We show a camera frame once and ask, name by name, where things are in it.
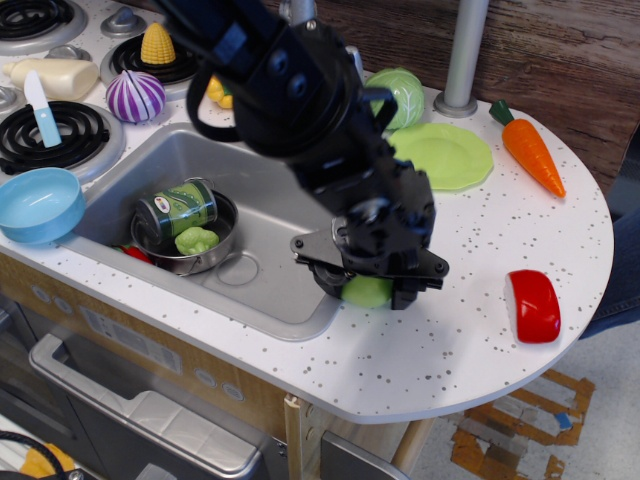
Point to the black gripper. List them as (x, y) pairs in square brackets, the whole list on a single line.
[(335, 255)]

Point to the green toy pear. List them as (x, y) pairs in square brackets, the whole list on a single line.
[(367, 292)]

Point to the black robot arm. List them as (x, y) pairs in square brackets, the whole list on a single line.
[(293, 93)]

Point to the blue plastic bowl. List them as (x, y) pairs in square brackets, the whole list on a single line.
[(41, 206)]

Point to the green plastic plate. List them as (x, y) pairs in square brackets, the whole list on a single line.
[(452, 157)]

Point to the red toy apple slice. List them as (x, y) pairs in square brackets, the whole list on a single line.
[(532, 306)]

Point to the light green toy broccoli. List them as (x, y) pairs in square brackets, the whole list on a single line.
[(196, 240)]

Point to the green toy cabbage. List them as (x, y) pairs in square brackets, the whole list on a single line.
[(407, 91)]

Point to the green toy tin can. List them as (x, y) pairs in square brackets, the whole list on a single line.
[(166, 214)]

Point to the grey metal pole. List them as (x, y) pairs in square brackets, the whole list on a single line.
[(457, 100)]

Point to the small steel pot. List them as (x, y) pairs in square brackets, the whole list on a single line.
[(166, 256)]

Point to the orange toy carrot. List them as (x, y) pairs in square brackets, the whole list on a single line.
[(523, 141)]

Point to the red toy pepper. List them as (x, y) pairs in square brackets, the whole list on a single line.
[(133, 251)]

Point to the yellow toy bell pepper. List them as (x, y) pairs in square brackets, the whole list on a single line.
[(217, 93)]

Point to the silver toy faucet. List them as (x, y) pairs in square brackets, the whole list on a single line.
[(304, 12)]

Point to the purple toy onion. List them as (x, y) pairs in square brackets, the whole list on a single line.
[(135, 97)]

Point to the yellow toy corn cob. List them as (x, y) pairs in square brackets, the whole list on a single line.
[(157, 46)]

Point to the front left black burner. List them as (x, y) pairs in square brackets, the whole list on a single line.
[(92, 141)]

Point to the black burner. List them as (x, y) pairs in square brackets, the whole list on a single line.
[(175, 76), (92, 141), (35, 26)]

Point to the back right black burner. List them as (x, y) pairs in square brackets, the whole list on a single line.
[(175, 76)]

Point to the grey stove knob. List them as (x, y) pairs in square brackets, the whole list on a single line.
[(9, 99), (124, 23), (68, 52)]

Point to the white blue toy knife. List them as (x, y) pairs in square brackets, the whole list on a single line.
[(35, 95)]

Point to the cream toy bottle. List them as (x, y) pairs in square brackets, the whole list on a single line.
[(61, 79)]

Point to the yellow toy on floor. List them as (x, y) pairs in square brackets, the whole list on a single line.
[(36, 465)]

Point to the grey stove knob middle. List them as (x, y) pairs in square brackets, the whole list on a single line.
[(68, 52)]

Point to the grey stove knob left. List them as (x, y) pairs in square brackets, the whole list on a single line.
[(9, 99)]

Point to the back left black burner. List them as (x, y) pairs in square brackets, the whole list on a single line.
[(35, 26)]

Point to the silver oven door handle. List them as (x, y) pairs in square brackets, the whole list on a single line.
[(147, 435)]

